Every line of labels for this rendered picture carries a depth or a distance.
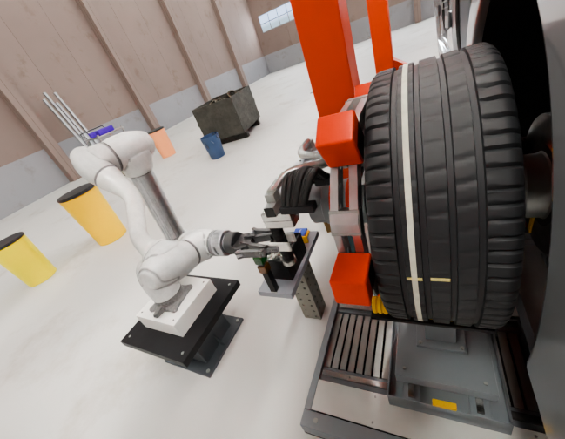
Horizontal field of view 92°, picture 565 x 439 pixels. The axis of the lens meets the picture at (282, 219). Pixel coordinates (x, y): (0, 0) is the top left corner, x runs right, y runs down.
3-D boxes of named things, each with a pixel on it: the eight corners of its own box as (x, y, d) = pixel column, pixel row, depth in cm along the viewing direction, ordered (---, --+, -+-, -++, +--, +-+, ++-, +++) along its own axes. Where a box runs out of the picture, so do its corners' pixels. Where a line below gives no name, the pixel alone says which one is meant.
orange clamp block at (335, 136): (364, 164, 57) (353, 139, 49) (327, 169, 61) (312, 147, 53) (365, 135, 59) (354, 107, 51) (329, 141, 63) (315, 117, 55)
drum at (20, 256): (51, 266, 348) (15, 231, 319) (64, 266, 330) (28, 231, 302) (21, 287, 322) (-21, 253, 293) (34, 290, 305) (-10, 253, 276)
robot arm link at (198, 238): (229, 249, 101) (205, 268, 90) (198, 249, 108) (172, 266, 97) (220, 222, 97) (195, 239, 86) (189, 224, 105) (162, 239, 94)
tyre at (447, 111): (488, 349, 79) (571, 267, 29) (399, 336, 90) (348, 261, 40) (464, 168, 108) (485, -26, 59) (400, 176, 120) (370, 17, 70)
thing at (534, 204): (553, 274, 67) (616, 206, 43) (512, 273, 71) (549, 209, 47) (526, 172, 82) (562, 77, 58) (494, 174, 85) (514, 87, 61)
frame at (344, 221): (384, 335, 75) (343, 151, 47) (359, 332, 78) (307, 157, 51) (395, 217, 114) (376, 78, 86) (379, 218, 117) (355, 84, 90)
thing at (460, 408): (511, 436, 87) (514, 423, 82) (389, 405, 104) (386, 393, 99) (483, 306, 123) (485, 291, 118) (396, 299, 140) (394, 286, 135)
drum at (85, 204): (90, 247, 355) (50, 202, 319) (117, 226, 385) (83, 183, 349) (108, 248, 333) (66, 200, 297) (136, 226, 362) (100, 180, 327)
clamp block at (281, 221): (294, 228, 73) (288, 212, 71) (265, 229, 78) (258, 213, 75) (300, 217, 77) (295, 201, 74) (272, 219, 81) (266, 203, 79)
